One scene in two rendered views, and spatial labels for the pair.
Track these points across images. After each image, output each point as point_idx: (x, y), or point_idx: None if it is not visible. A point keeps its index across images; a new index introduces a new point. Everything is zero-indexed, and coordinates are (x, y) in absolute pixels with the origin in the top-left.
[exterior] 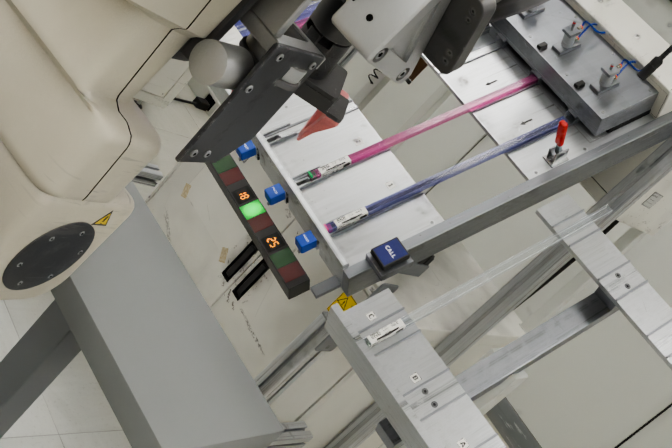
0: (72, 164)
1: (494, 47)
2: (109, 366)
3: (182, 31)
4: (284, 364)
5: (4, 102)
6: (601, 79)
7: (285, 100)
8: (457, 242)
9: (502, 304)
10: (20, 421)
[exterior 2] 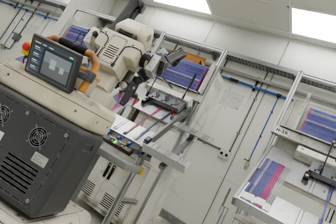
0: (106, 102)
1: (151, 104)
2: (108, 155)
3: (118, 80)
4: (131, 172)
5: (91, 96)
6: (175, 102)
7: (132, 94)
8: (159, 138)
9: None
10: None
